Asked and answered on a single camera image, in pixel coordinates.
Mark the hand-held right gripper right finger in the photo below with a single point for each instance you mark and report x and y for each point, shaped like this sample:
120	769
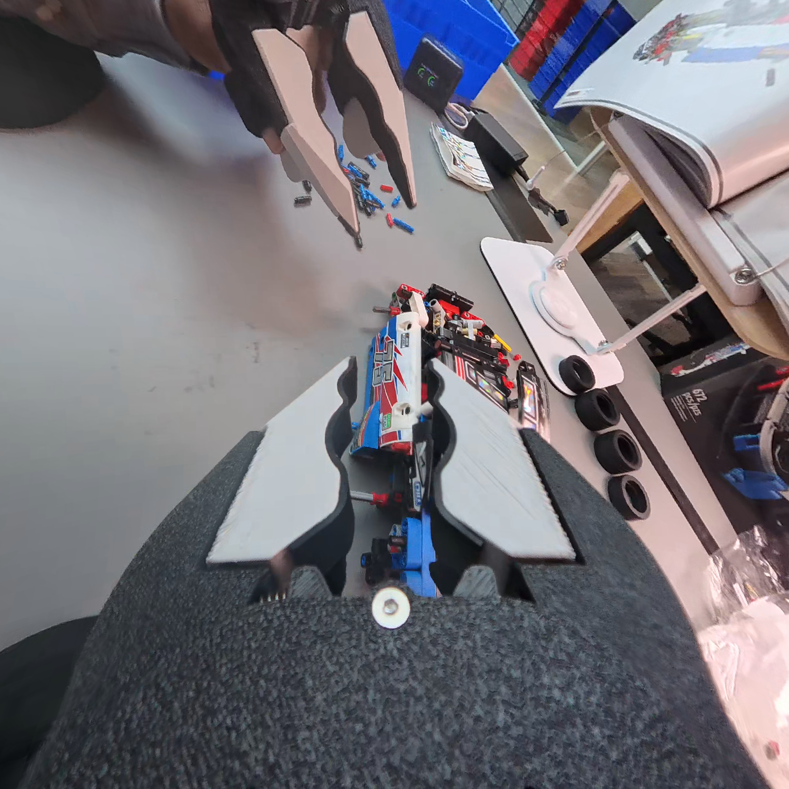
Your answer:
499	481

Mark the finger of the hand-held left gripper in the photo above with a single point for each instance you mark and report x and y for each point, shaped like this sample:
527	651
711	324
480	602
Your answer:
382	92
302	117

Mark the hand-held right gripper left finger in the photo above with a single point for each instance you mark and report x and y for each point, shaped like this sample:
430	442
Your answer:
289	481

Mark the pile of blue black pins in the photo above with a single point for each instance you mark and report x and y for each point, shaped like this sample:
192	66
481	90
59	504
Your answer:
370	197

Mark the toy brick race car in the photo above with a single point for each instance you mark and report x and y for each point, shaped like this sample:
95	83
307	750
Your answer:
394	370

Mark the instruction booklet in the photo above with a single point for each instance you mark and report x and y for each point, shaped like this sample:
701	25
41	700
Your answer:
709	80

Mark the person's left forearm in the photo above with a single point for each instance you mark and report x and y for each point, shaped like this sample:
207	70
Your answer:
92	28

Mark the grey desk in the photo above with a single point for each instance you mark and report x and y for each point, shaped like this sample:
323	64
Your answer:
154	308

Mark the person's left hand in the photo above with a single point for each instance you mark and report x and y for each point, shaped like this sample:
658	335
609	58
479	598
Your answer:
246	80

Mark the black charger with green lights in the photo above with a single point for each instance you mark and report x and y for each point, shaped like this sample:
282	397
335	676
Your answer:
431	71

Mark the blue plastic crate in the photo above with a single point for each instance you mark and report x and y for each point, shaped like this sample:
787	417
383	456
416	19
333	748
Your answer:
450	28

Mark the black stickered toy panel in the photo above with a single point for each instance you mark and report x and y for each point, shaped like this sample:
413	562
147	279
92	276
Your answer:
533	394

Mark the sticker sheet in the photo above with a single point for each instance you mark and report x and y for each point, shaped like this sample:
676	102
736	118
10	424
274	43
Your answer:
459	157

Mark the black toy tyre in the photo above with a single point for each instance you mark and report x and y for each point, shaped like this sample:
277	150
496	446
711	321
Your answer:
596	410
629	497
576	373
618	450

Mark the black power adapter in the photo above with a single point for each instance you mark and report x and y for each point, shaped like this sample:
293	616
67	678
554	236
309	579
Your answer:
496	142

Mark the stack of red blue crates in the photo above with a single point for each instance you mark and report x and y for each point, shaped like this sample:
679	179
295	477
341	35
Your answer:
567	43

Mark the white book stand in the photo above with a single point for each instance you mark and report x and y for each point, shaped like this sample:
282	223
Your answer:
524	277

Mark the black toy car box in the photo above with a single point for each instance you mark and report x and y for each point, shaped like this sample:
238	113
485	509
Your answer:
709	419

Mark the dark round object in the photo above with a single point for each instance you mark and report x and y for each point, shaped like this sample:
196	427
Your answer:
43	74

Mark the clear plastic bag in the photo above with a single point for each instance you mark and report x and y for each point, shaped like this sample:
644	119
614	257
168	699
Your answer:
752	647

